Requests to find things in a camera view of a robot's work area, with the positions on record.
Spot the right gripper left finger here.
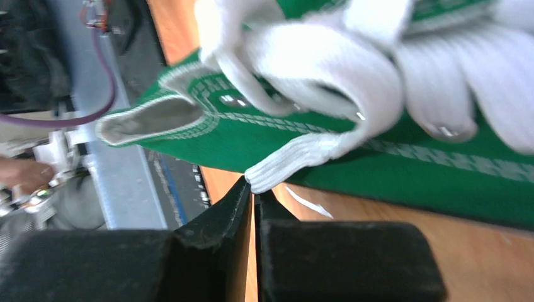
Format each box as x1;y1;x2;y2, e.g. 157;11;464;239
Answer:
1;177;251;301

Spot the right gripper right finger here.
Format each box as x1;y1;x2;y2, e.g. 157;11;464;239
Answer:
254;192;447;301

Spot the green canvas sneaker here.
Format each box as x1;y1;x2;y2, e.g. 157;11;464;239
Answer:
94;0;534;230

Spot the white shoelace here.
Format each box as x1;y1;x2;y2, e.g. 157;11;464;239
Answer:
195;1;533;193

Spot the small white lace scrap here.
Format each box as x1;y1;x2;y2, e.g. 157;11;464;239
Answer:
285;186;334;219

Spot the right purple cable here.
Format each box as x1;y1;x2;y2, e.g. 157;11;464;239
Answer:
0;25;118;129

